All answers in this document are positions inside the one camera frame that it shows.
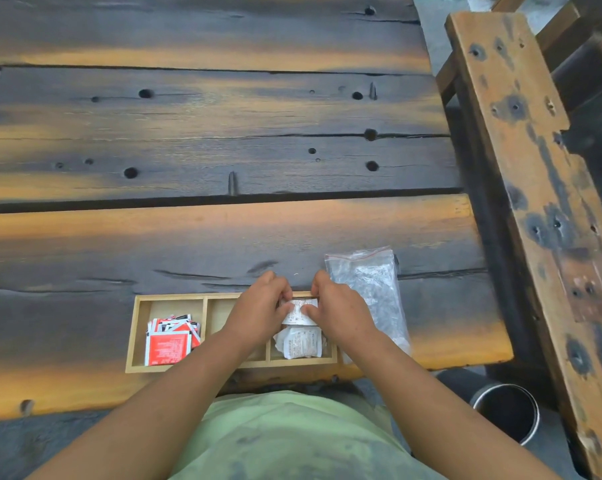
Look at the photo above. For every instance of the person's right hand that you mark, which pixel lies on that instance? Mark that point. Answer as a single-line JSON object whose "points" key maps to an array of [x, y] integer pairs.
{"points": [[341, 314]]}

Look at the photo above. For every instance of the person's left hand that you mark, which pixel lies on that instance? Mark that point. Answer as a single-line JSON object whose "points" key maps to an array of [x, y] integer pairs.
{"points": [[256, 314]]}

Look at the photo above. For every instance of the wooden three-compartment tray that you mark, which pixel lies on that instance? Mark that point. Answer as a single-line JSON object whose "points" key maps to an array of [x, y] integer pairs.
{"points": [[216, 314]]}

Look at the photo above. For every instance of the white sachet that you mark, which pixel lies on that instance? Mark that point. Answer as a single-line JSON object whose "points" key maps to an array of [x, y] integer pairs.
{"points": [[298, 317]]}

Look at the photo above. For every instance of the pile of white sachets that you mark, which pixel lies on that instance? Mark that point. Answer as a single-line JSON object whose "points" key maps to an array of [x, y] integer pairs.
{"points": [[301, 342]]}

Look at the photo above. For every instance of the pile of red sachets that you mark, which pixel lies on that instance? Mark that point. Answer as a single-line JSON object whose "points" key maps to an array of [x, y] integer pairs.
{"points": [[168, 347]]}

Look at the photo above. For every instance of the person's right forearm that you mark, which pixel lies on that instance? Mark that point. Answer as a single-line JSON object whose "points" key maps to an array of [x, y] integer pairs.
{"points": [[456, 419]]}

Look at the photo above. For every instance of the person's left forearm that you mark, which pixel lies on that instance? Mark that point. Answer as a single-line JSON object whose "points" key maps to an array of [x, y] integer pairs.
{"points": [[131, 419]]}

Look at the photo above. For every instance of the person's light green shirt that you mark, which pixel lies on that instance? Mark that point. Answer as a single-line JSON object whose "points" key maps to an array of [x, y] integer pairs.
{"points": [[296, 439]]}

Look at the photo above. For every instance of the black lined metal bin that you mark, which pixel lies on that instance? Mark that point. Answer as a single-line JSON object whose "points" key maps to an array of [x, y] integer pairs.
{"points": [[508, 409]]}

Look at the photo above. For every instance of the long rustic wooden bench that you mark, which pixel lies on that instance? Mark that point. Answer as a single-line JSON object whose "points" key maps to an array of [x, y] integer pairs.
{"points": [[530, 169]]}

